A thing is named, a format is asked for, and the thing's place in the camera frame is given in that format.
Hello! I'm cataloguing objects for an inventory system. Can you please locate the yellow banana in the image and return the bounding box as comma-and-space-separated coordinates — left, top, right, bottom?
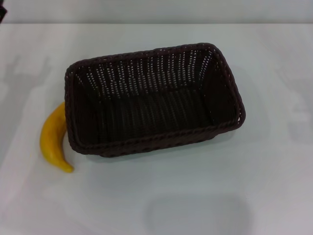
40, 102, 75, 174

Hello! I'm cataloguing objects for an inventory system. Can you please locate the dark brown woven basket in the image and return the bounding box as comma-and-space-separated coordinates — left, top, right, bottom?
65, 42, 247, 158

